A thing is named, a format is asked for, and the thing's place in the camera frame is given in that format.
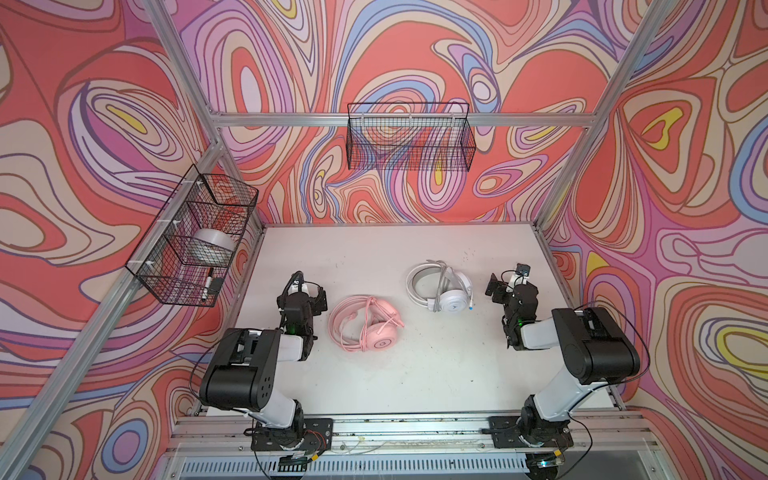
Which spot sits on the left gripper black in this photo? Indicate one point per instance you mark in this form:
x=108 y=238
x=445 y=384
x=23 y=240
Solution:
x=314 y=307

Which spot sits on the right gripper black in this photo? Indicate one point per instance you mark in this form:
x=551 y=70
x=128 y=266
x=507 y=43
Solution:
x=499 y=287

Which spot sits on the white headphones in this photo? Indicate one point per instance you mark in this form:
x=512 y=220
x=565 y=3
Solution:
x=438 y=287

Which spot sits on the pink cat-ear headphones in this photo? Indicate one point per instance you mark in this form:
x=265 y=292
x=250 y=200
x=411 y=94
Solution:
x=379 y=331

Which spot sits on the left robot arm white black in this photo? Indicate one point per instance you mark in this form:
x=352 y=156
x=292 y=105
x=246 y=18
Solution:
x=242 y=374

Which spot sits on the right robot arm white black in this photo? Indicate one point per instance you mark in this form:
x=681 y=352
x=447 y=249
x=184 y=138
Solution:
x=595 y=351

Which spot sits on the black marker pen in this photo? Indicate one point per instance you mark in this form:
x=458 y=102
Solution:
x=208 y=287

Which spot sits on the silver tape roll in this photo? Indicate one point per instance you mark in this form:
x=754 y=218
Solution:
x=211 y=246

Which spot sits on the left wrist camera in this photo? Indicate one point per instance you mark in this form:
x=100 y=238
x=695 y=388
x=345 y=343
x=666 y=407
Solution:
x=298 y=283

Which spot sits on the black wire basket left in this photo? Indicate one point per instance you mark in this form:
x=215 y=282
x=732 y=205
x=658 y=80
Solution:
x=201 y=226

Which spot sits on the black wire basket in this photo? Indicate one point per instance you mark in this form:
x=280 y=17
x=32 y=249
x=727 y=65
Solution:
x=410 y=136
x=201 y=226

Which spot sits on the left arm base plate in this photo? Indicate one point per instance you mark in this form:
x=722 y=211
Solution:
x=308 y=436

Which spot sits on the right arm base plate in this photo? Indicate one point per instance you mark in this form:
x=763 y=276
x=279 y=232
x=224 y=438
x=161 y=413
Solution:
x=528 y=432

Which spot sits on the aluminium front rail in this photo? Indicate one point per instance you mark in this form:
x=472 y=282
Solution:
x=418 y=433

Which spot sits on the black wire basket back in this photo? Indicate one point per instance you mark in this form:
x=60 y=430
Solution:
x=410 y=136

